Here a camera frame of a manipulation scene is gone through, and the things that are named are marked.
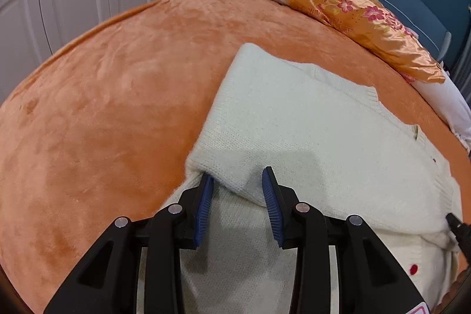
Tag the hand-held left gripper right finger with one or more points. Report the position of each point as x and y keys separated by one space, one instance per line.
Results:
x=271 y=201

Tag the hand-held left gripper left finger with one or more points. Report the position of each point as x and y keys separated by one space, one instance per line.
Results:
x=205 y=201

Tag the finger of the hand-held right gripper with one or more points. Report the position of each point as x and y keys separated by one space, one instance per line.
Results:
x=459 y=231

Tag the white knit sweater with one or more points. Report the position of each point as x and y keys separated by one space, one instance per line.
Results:
x=312 y=130

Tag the orange plush blanket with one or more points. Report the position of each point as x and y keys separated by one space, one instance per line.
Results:
x=110 y=97

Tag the orange floral bolster pillow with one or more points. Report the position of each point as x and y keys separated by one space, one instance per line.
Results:
x=349 y=5

